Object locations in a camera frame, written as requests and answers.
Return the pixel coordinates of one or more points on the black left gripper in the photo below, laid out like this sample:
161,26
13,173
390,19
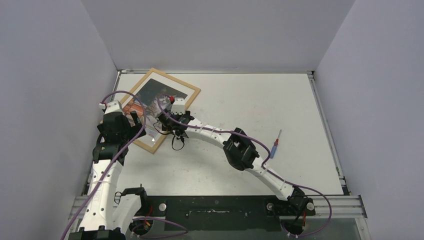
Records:
136,130

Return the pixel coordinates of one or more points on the cat photo print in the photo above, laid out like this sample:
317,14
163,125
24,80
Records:
153,95

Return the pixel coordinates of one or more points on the blue red screwdriver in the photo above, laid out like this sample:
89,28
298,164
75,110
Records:
275,145

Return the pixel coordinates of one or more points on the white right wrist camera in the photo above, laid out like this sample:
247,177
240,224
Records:
178,105

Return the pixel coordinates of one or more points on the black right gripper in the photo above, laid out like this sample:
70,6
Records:
166,122

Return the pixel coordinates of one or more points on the wooden picture frame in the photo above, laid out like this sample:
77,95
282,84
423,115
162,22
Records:
188,88

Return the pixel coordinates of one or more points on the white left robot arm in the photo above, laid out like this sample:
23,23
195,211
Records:
101,221

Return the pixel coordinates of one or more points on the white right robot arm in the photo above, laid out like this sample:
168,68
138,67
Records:
241,154

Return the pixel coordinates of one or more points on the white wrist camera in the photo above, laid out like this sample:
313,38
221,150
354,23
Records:
178,105
111,107

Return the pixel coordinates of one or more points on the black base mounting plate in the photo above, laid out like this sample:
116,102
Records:
228,213

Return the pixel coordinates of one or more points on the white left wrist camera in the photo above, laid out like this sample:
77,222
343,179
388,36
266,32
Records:
111,107

